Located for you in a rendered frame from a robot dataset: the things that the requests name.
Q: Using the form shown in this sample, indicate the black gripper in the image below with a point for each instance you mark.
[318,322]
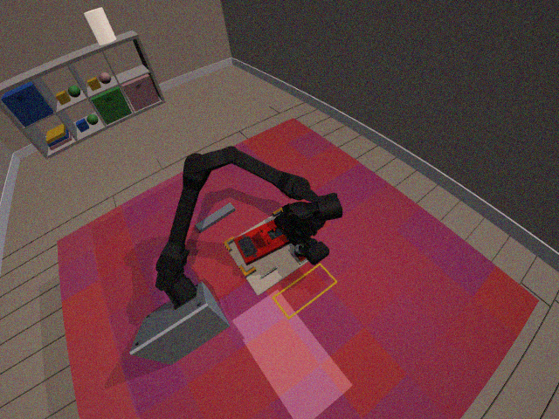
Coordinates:
[314,251]

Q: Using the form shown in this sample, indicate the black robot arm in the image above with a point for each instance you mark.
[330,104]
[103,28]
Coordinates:
[196,171]

